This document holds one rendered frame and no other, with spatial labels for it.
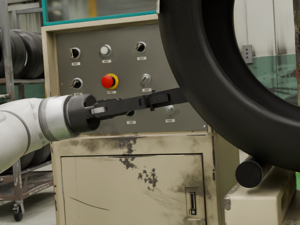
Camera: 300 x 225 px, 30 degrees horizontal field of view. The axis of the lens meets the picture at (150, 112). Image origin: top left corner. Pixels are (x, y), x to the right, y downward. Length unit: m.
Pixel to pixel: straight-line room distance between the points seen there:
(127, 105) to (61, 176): 0.86
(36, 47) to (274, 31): 5.89
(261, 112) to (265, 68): 9.31
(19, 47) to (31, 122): 3.75
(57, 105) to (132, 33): 0.72
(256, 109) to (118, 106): 0.28
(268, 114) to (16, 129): 0.46
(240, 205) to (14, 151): 0.41
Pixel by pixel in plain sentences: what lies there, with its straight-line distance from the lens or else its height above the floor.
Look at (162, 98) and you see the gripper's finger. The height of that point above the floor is 1.03.
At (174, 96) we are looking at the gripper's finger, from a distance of 1.04.
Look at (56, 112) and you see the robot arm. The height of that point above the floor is 1.02.
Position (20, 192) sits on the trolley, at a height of 0.25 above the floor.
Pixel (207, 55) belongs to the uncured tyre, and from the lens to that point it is 0.91.
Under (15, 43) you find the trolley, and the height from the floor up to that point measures 1.47.
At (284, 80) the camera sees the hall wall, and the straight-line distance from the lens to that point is 10.16.
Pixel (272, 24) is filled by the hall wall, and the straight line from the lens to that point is 10.21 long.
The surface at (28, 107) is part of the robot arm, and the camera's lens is 1.13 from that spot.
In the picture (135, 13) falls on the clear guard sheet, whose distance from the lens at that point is 1.75.
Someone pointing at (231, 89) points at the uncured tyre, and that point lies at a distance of 0.90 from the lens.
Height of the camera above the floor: 1.06
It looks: 3 degrees down
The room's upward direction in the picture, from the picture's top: 4 degrees counter-clockwise
